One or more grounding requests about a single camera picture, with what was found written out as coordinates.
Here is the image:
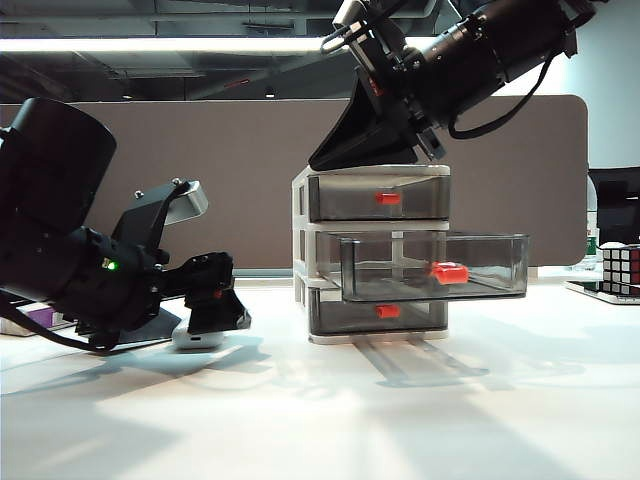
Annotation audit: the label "purple and white box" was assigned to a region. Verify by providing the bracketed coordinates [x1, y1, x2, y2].
[0, 305, 79, 335]

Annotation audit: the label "ceiling light strip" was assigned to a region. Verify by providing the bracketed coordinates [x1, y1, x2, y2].
[0, 37, 332, 54]

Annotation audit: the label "clear bottle green label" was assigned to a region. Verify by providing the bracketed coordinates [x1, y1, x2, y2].
[585, 179, 601, 262]

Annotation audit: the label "white plastic drawer cabinet frame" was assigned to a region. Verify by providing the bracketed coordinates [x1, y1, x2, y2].
[292, 164, 451, 346]

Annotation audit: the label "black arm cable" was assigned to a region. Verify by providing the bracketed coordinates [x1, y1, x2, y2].
[0, 299, 117, 357]
[448, 47, 557, 140]

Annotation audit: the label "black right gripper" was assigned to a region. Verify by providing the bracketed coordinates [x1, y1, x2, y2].
[308, 27, 446, 171]

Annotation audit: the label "grey middle-tier drawer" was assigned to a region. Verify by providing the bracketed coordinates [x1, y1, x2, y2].
[317, 232, 530, 304]

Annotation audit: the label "grey drawer under cabinet lid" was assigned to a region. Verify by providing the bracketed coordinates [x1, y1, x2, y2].
[307, 174, 450, 221]

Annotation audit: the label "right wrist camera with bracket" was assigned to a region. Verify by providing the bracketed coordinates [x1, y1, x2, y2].
[319, 0, 406, 57]

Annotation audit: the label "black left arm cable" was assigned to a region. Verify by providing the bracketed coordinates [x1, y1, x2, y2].
[0, 299, 117, 357]

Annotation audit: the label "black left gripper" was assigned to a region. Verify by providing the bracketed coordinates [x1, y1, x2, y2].
[117, 251, 251, 347]

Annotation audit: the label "white flat tray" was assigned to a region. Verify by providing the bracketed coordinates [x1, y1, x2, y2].
[565, 279, 640, 305]

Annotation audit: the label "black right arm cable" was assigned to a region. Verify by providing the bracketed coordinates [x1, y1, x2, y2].
[448, 47, 557, 140]

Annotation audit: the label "black monitor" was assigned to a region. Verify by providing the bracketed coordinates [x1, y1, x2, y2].
[588, 167, 640, 246]

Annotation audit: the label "large brown desk partition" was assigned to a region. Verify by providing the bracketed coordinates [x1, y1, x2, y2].
[0, 94, 590, 274]

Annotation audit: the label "white earphone case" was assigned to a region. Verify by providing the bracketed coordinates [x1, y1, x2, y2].
[171, 322, 225, 351]

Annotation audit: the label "grey drawer above cabinet base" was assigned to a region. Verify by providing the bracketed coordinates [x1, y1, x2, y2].
[308, 287, 449, 335]

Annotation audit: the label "rubiks cube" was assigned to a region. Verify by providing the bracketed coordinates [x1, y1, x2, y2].
[602, 243, 640, 296]

